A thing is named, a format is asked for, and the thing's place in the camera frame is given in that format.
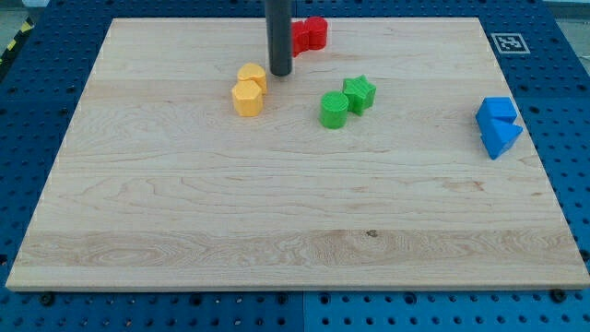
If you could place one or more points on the blue triangle block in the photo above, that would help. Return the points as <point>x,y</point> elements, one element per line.
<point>498,136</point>

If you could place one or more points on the green star block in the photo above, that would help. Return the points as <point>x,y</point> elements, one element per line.
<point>360,92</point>

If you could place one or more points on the red crescent block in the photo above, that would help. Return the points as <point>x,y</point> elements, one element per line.
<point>300,38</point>

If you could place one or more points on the wooden board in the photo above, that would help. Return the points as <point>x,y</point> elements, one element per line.
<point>160,185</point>

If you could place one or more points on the red cylinder block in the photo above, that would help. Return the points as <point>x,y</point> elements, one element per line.
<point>317,28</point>

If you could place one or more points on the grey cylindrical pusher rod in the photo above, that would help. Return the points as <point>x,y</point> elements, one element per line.
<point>278,31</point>

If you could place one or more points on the yellow heart block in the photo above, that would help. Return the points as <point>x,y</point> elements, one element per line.
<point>254,72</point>

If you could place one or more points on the yellow hexagon block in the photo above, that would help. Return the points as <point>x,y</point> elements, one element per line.
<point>247,98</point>

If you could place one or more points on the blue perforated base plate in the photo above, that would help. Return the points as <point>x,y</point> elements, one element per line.
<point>50,68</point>

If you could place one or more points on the green cylinder block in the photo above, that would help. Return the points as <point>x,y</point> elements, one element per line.
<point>334,110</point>

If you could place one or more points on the white fiducial marker tag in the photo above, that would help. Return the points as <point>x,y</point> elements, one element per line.
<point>510,43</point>

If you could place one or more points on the blue cube block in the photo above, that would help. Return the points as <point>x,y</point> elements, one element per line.
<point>495,108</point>

